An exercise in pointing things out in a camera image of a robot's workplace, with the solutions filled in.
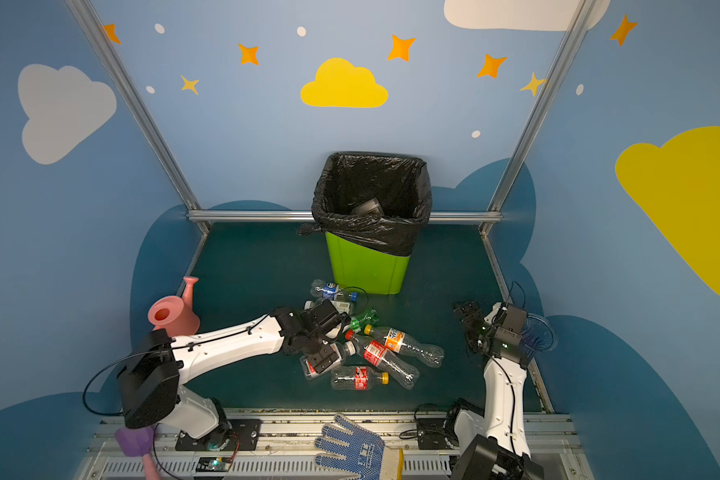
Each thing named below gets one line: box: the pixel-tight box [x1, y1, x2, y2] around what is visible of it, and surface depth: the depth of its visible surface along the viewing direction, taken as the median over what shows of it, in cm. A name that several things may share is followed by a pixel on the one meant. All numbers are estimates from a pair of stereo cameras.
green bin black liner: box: [297, 151, 433, 295], surface depth 90 cm
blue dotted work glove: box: [314, 414, 404, 480], surface depth 73 cm
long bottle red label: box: [345, 330, 420, 390], surface depth 85 cm
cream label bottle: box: [351, 197, 384, 218], surface depth 103 cm
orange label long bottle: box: [364, 324, 445, 368], surface depth 87 cm
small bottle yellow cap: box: [331, 366, 390, 391], surface depth 81 cm
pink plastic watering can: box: [148, 276, 201, 337], surface depth 86 cm
